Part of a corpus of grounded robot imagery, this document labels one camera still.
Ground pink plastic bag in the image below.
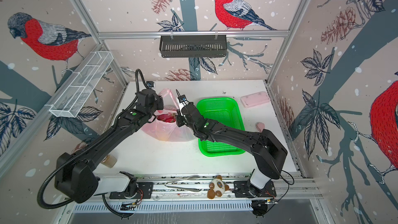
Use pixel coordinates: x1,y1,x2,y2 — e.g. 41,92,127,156
141,88,195,142

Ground metal tongs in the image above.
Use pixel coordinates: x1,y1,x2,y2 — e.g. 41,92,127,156
164,175,201,193

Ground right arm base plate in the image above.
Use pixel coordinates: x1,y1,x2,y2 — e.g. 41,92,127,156
232,180,277,199

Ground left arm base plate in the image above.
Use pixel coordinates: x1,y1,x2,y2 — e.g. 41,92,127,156
109,182,154,200

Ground white wire mesh shelf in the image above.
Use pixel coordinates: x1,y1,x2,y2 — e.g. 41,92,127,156
49,51,114,118

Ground black hanging wall basket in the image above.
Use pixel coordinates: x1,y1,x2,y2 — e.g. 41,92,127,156
159,35,228,58

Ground green plastic basket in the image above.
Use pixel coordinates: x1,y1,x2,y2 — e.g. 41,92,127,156
195,97,247,158

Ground brown white plush toy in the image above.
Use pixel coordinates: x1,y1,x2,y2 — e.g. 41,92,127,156
207,175,230,199

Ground red fruit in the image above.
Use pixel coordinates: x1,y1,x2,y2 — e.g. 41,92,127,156
157,114,176,123

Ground black corrugated cable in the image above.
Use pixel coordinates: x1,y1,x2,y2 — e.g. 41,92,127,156
36,161,75,209

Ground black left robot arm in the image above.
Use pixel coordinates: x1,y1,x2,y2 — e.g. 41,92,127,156
55,89,164,203

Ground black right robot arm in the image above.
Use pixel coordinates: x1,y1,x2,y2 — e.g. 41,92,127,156
177,102,288,184

